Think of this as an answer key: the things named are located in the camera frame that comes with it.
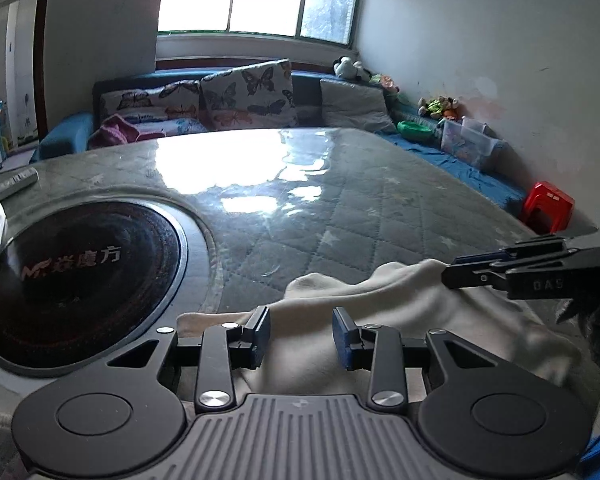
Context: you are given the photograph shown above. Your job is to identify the cream white garment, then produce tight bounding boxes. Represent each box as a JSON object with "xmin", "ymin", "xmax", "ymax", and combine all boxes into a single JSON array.
[{"xmin": 176, "ymin": 258, "xmax": 584, "ymax": 406}]

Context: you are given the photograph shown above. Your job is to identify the pink purple cloth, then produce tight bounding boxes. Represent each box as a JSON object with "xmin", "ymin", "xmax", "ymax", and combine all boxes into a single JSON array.
[{"xmin": 87, "ymin": 115, "xmax": 166, "ymax": 151}]

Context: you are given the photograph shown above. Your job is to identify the clear plastic storage box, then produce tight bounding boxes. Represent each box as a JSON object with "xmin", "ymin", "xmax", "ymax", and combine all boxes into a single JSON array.
[{"xmin": 441, "ymin": 118, "xmax": 506, "ymax": 172}]

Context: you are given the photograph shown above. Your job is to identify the black round induction cooktop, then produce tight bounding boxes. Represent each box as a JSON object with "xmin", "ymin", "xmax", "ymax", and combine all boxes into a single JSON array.
[{"xmin": 0, "ymin": 200, "xmax": 186, "ymax": 377}]

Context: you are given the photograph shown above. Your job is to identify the grey remote control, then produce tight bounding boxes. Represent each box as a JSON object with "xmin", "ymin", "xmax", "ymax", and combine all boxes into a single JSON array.
[{"xmin": 0, "ymin": 167, "xmax": 38, "ymax": 200}]

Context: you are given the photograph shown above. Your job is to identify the grey cushion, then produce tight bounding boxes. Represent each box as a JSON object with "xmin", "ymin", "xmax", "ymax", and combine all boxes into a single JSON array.
[{"xmin": 320, "ymin": 79, "xmax": 396, "ymax": 133}]

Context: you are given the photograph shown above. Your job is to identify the large butterfly print pillow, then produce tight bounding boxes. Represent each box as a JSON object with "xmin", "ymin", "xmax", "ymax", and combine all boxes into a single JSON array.
[{"xmin": 199, "ymin": 60, "xmax": 299, "ymax": 130}]

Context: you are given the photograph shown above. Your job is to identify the red plastic stool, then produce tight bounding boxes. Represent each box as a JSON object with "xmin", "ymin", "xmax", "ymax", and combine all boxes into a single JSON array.
[{"xmin": 520, "ymin": 181, "xmax": 576, "ymax": 234}]

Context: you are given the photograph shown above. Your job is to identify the colourful plush toys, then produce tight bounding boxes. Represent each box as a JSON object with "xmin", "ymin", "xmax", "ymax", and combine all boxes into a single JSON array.
[{"xmin": 417, "ymin": 96, "xmax": 460, "ymax": 122}]

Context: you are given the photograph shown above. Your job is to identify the blue corner sofa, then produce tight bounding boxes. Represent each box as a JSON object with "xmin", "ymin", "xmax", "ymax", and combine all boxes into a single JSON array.
[{"xmin": 33, "ymin": 60, "xmax": 526, "ymax": 216}]

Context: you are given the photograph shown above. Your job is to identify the white plush toy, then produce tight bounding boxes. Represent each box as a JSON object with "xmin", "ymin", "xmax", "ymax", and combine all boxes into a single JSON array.
[{"xmin": 334, "ymin": 56, "xmax": 372, "ymax": 82}]

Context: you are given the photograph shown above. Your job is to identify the green plastic bowl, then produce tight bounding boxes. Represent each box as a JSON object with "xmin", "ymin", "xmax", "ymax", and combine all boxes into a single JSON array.
[{"xmin": 396, "ymin": 120, "xmax": 436, "ymax": 143}]

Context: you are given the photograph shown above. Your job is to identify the long butterfly print pillow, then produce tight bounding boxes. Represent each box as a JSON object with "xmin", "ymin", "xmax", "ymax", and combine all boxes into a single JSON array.
[{"xmin": 99, "ymin": 80, "xmax": 208, "ymax": 136}]

